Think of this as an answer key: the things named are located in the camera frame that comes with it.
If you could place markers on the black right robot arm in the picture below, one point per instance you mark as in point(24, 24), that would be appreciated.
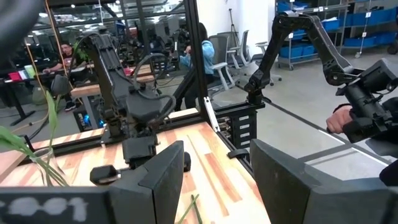
point(107, 71)

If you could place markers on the black office desk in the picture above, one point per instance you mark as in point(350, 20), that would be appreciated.
point(14, 102)

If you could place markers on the green cup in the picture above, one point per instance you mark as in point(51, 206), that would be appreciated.
point(30, 71)

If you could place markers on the shelf rack with blue bins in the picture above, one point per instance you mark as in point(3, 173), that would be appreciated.
point(298, 49)

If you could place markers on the computer with blue light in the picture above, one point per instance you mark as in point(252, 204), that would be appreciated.
point(82, 119)

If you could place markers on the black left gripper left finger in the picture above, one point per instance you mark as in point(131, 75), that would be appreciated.
point(155, 193)

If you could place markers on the clear glass vase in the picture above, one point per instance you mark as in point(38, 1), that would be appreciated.
point(42, 168)

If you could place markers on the green potted plant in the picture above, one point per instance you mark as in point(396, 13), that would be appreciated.
point(81, 54)

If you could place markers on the wooden workbench table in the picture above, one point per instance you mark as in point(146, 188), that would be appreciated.
point(84, 90)

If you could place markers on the red artificial tulip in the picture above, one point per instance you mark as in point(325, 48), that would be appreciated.
point(12, 140)

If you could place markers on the red container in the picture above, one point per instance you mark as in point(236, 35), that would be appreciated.
point(14, 76)

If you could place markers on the person's hand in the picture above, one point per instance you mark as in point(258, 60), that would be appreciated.
point(337, 121)

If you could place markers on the black slotted control box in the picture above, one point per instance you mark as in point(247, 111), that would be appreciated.
point(245, 130)

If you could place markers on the person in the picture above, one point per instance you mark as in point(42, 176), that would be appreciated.
point(66, 51)
point(206, 53)

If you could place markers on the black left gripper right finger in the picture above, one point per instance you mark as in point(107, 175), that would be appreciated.
point(289, 193)

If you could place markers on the black table clamp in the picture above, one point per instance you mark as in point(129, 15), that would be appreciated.
point(237, 153)

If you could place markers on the wooden shelf with black legs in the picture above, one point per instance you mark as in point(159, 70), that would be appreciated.
point(9, 163)

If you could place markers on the grey office chair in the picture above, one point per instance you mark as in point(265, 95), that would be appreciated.
point(219, 46)

